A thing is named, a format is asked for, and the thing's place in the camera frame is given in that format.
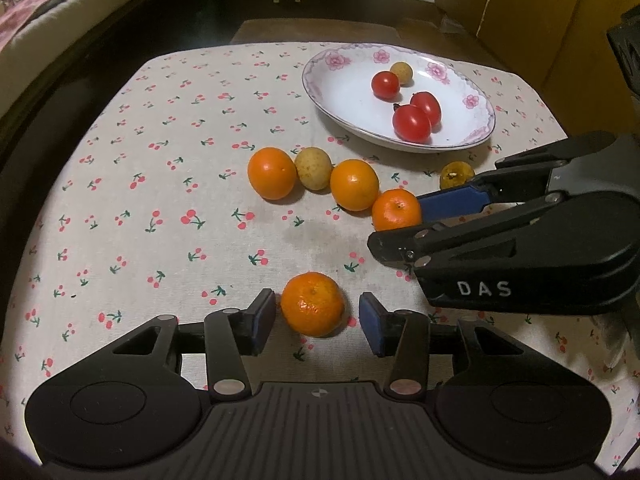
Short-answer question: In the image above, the pink floral blanket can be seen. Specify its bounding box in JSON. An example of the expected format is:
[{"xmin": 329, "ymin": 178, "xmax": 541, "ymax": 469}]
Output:
[{"xmin": 0, "ymin": 0, "xmax": 126, "ymax": 51}]

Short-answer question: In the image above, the small orange mandarin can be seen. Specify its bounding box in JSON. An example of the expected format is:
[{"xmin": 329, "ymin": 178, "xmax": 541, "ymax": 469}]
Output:
[
  {"xmin": 371, "ymin": 188, "xmax": 423, "ymax": 232},
  {"xmin": 247, "ymin": 146, "xmax": 297, "ymax": 201},
  {"xmin": 329, "ymin": 158, "xmax": 380, "ymax": 212},
  {"xmin": 280, "ymin": 271, "xmax": 347, "ymax": 338}
]

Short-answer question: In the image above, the yellow wooden wardrobe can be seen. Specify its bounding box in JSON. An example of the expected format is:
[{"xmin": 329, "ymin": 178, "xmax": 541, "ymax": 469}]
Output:
[{"xmin": 435, "ymin": 0, "xmax": 640, "ymax": 126}]

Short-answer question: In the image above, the beige bed mattress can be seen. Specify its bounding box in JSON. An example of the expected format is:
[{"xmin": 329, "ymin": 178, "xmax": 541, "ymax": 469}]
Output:
[{"xmin": 0, "ymin": 0, "xmax": 196, "ymax": 121}]

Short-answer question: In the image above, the white floral plate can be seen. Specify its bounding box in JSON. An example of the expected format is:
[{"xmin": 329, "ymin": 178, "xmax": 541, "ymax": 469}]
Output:
[{"xmin": 301, "ymin": 42, "xmax": 497, "ymax": 153}]

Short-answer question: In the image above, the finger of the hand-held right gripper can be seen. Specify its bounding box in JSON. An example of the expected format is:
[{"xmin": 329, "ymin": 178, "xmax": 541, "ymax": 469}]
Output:
[
  {"xmin": 366, "ymin": 194, "xmax": 568, "ymax": 270},
  {"xmin": 416, "ymin": 131, "xmax": 620, "ymax": 222}
]

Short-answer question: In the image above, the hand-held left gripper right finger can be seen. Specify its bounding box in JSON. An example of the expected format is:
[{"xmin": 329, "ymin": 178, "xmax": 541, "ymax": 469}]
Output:
[{"xmin": 358, "ymin": 291, "xmax": 526, "ymax": 403}]

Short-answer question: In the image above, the red cherry tomato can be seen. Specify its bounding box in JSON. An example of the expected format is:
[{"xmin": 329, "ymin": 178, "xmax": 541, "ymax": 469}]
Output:
[
  {"xmin": 371, "ymin": 71, "xmax": 401, "ymax": 101},
  {"xmin": 391, "ymin": 103, "xmax": 433, "ymax": 144},
  {"xmin": 410, "ymin": 91, "xmax": 443, "ymax": 128}
]

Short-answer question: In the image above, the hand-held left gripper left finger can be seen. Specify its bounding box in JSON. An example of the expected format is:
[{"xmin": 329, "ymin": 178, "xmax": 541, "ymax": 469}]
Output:
[{"xmin": 107, "ymin": 287, "xmax": 278, "ymax": 403}]

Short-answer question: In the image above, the cherry print tablecloth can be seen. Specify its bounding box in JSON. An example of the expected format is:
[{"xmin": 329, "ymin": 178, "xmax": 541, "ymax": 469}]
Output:
[{"xmin": 0, "ymin": 40, "xmax": 640, "ymax": 471}]

